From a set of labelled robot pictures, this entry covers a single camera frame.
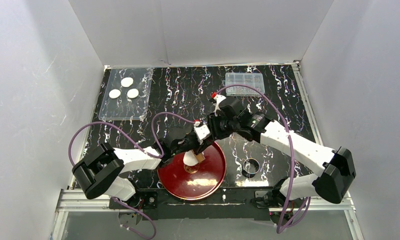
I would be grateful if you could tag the clear plastic tray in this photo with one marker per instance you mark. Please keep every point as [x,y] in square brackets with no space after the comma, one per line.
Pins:
[123,108]

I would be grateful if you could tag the wooden rolling pin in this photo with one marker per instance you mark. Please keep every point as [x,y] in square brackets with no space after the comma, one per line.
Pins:
[197,158]

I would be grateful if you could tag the white dough disc top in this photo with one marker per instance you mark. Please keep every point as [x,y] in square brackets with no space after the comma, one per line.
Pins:
[127,82]

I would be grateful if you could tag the clear compartment storage box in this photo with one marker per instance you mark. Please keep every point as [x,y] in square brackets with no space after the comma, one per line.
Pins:
[254,80]

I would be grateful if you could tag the metal ring cutter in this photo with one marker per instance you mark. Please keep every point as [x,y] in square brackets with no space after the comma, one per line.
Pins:
[251,166]

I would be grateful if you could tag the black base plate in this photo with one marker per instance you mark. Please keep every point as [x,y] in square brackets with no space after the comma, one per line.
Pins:
[225,203]

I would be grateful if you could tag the white dough disc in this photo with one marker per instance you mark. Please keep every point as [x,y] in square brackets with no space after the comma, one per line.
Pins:
[133,93]
[127,82]
[114,93]

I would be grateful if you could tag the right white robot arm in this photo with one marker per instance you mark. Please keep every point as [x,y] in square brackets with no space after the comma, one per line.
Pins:
[333,171]

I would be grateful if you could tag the white dough disc right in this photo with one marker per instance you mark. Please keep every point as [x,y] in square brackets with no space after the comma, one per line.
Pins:
[133,93]

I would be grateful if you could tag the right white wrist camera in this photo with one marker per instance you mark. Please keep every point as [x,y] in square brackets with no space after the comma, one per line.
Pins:
[216,99]

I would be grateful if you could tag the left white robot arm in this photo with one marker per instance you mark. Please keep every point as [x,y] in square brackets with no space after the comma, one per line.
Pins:
[98,173]

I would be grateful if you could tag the round red tray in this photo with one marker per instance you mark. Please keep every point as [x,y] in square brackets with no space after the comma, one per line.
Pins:
[194,182]

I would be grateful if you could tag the white dough disc left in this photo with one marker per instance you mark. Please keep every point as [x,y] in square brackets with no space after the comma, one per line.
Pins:
[114,93]

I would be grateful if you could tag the aluminium frame rail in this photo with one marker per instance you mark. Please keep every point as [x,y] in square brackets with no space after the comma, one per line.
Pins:
[75,201]

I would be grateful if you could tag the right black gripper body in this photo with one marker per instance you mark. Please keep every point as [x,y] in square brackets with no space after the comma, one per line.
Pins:
[214,125]

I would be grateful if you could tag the white dough piece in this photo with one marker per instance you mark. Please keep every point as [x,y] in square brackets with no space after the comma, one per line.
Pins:
[187,158]

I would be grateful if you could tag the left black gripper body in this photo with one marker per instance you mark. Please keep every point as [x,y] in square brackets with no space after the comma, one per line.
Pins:
[193,142]

